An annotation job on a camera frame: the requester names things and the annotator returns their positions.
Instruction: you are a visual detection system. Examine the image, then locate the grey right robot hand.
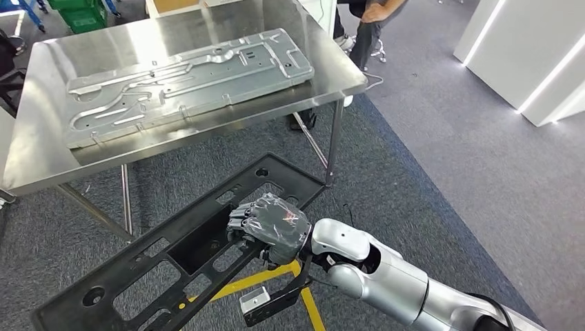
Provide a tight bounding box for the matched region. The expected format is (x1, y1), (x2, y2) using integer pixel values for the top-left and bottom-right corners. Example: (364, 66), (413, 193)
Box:
(227, 192), (313, 267)

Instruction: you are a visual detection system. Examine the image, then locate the long black plastic frame part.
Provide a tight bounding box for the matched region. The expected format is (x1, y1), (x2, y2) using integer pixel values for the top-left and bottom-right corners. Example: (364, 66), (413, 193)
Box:
(30, 152), (328, 331)

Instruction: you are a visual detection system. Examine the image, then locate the stainless steel workbench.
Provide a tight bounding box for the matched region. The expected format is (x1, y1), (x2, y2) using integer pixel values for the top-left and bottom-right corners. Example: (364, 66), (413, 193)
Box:
(2, 0), (369, 239)

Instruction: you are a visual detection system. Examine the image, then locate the stamped silver metal panel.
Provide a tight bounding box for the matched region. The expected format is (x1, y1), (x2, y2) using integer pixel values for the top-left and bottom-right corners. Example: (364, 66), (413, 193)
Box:
(63, 28), (315, 150)

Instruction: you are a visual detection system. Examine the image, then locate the person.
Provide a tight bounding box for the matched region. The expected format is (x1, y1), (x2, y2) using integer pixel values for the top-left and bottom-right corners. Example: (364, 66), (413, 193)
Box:
(286, 0), (410, 132)

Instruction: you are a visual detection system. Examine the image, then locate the person's hand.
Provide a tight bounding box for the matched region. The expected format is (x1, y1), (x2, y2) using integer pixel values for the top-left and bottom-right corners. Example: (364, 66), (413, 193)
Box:
(361, 3), (390, 23)

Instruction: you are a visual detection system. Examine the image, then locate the cardboard box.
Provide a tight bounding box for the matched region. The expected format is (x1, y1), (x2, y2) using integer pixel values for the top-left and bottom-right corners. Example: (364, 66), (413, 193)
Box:
(145, 0), (205, 19)

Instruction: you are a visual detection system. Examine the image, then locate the green plastic crate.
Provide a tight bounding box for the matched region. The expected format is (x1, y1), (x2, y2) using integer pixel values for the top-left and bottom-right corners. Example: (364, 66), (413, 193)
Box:
(47, 0), (109, 35)

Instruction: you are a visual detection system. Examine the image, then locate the white display stand with lights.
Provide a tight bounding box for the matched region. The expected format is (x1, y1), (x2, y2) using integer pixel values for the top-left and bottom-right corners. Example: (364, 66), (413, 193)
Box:
(452, 0), (585, 129)

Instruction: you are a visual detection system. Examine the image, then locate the black chair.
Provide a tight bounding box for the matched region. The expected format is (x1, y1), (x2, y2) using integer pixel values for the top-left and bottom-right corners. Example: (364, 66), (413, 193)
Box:
(0, 28), (28, 119)

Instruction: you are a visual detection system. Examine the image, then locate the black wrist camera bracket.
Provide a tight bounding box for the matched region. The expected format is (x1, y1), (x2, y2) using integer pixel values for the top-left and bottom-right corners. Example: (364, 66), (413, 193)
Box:
(242, 255), (315, 328)

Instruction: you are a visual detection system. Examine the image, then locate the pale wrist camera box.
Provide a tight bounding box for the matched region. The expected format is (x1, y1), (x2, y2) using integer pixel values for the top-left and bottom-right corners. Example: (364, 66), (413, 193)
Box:
(239, 286), (272, 316)

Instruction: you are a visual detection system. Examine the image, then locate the white floor cable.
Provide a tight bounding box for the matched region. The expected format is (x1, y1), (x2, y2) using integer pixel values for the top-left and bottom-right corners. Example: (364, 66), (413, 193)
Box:
(359, 70), (386, 93)

